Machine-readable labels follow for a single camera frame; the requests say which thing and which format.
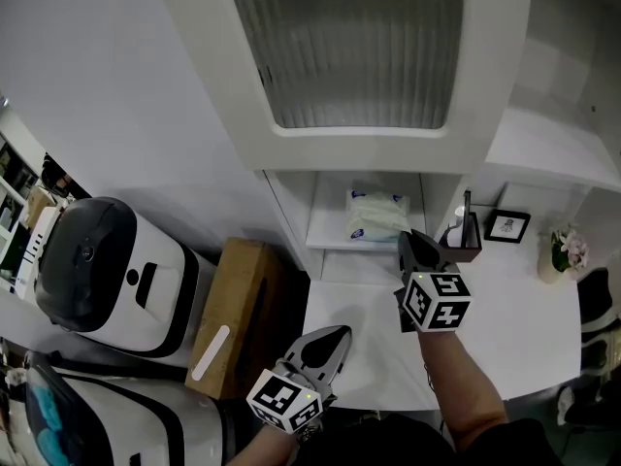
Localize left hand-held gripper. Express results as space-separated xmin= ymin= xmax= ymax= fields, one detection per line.
xmin=245 ymin=324 xmax=353 ymax=435

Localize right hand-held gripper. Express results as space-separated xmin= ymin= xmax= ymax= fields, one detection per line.
xmin=395 ymin=229 xmax=473 ymax=333

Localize white pack of tissues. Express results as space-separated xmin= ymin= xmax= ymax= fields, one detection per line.
xmin=344 ymin=188 xmax=412 ymax=243

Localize person's right forearm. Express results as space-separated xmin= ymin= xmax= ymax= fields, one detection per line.
xmin=417 ymin=330 xmax=508 ymax=453

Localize person's left forearm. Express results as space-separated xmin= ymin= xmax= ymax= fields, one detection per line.
xmin=225 ymin=424 xmax=300 ymax=466

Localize white desk top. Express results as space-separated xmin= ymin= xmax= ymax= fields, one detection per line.
xmin=301 ymin=240 xmax=583 ymax=412

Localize dark brown box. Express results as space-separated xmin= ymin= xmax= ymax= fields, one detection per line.
xmin=436 ymin=211 xmax=484 ymax=264

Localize brown cardboard box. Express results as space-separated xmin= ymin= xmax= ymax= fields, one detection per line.
xmin=184 ymin=236 xmax=287 ymax=402

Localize person's black shorts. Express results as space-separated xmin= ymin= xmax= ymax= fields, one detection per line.
xmin=290 ymin=413 xmax=567 ymax=466

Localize potted pink flowers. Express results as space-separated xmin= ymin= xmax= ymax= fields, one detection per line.
xmin=537 ymin=228 xmax=591 ymax=285

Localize white hutch shelf unit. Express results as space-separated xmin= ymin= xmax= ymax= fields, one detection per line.
xmin=154 ymin=0 xmax=621 ymax=283

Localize white robot with black visor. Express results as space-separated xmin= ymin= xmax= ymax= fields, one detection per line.
xmin=33 ymin=196 xmax=217 ymax=359

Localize white chair with black cushion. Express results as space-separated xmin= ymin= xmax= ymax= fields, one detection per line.
xmin=575 ymin=267 xmax=621 ymax=373

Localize white robot with blue visor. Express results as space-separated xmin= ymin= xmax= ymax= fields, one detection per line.
xmin=23 ymin=349 xmax=234 ymax=466

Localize frosted glass cabinet door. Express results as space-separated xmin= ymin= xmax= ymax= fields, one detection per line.
xmin=154 ymin=0 xmax=535 ymax=174

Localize white computer tower case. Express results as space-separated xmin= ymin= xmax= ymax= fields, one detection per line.
xmin=14 ymin=206 xmax=64 ymax=300

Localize white storage shelf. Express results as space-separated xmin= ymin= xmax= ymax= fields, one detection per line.
xmin=0 ymin=123 xmax=45 ymax=290

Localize deer picture frame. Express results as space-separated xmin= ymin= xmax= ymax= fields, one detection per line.
xmin=439 ymin=189 xmax=473 ymax=250

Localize small black picture frame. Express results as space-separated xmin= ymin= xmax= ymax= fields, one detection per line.
xmin=483 ymin=208 xmax=533 ymax=245

